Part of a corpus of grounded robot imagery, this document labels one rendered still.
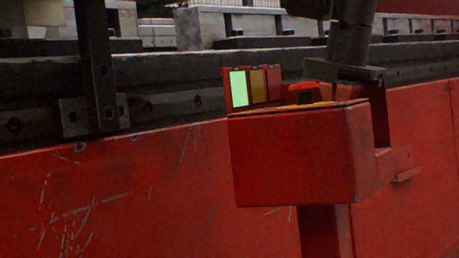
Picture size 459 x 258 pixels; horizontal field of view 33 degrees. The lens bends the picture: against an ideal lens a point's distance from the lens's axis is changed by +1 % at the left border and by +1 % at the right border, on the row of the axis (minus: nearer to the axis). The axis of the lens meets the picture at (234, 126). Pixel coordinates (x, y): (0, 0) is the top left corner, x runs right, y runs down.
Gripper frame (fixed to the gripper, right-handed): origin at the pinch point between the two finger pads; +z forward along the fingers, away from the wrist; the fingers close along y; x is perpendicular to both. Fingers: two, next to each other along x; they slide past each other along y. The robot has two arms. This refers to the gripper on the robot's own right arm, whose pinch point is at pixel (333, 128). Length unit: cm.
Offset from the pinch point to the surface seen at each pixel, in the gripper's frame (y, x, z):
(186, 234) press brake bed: 18.6, 3.7, 19.6
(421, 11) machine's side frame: 30, -198, -18
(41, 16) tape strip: 40.8, 13.4, -9.4
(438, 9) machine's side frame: 24, -197, -20
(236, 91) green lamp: 10.0, 12.5, -4.2
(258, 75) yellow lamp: 10.5, 4.5, -5.8
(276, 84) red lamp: 10.1, -1.9, -4.2
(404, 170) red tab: 4, -83, 20
